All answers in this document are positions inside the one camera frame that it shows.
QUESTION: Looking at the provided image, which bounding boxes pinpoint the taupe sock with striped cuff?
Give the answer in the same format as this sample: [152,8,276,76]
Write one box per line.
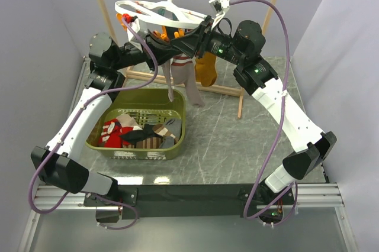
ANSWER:
[161,60,174,102]

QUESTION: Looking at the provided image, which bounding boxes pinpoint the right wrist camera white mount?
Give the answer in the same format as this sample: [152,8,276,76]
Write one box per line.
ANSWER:
[208,0,230,30]

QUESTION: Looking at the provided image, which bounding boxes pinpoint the orange clothes clip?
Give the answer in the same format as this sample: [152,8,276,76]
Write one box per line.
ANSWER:
[174,28,185,38]
[153,30,169,42]

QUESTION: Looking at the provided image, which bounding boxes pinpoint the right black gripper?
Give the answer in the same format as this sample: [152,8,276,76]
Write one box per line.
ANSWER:
[169,16,245,67]

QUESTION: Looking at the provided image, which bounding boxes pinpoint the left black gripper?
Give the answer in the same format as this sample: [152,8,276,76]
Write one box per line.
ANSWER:
[112,29,181,72]

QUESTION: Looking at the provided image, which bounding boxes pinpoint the olive green plastic basket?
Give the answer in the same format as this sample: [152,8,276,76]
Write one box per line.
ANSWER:
[85,88,186,160]

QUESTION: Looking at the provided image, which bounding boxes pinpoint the black base crossbar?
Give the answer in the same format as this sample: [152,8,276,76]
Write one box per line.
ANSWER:
[83,182,294,224]

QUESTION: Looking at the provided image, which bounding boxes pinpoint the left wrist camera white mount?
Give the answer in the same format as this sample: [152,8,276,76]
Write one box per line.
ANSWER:
[123,14,147,51]

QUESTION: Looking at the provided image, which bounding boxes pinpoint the black sock in basket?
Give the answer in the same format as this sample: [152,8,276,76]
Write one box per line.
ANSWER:
[119,124,160,144]

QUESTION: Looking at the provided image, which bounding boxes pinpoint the grey sock in basket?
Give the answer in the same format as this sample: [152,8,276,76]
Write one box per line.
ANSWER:
[159,118,182,148]

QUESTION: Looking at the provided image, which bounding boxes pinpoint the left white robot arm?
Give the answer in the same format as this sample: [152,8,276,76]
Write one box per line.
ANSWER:
[29,33,179,206]

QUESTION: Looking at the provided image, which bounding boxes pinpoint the mustard yellow hanging socks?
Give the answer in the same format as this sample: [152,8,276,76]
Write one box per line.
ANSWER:
[195,52,217,87]

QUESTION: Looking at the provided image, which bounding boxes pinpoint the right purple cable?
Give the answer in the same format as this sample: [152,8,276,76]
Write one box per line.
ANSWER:
[229,0,298,227]

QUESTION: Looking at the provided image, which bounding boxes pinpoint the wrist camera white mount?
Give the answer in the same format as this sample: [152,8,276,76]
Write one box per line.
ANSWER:
[123,14,147,51]
[208,0,230,30]

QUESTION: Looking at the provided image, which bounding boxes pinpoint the brown striped sock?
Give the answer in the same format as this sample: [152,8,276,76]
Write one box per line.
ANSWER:
[122,137,163,149]

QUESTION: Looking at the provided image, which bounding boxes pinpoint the orange clip left rim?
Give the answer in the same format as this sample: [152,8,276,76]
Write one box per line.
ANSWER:
[116,13,127,31]

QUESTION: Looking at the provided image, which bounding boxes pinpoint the white round sock hanger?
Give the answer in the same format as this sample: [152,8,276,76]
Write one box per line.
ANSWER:
[114,0,207,30]

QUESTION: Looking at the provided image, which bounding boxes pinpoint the teal clothes clip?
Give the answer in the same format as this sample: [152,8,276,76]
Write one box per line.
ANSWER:
[158,9,166,17]

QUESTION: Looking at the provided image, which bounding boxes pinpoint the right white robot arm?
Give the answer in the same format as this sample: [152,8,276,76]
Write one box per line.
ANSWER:
[171,18,337,204]

